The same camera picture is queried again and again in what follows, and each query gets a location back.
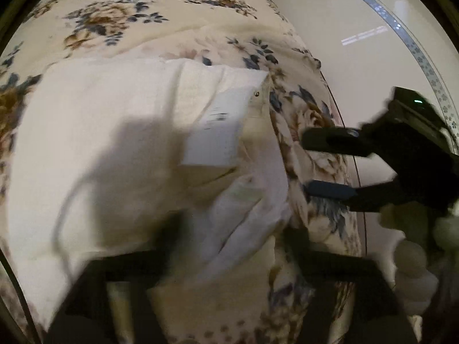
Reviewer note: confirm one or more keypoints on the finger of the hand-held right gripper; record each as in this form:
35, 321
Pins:
330, 190
330, 139

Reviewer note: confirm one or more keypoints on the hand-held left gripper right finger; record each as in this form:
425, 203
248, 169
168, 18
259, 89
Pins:
322, 265

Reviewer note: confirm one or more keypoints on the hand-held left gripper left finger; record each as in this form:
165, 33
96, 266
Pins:
118, 268

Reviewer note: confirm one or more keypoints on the white pants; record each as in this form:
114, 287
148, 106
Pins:
107, 114

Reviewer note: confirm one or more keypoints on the person's right hand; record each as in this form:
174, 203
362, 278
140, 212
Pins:
412, 265

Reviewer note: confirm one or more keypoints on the white paper tag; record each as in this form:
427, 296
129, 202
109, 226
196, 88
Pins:
222, 125

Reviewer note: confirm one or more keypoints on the white headboard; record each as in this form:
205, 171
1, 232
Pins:
340, 14

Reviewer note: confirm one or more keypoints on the floral bedsheet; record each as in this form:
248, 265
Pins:
107, 14

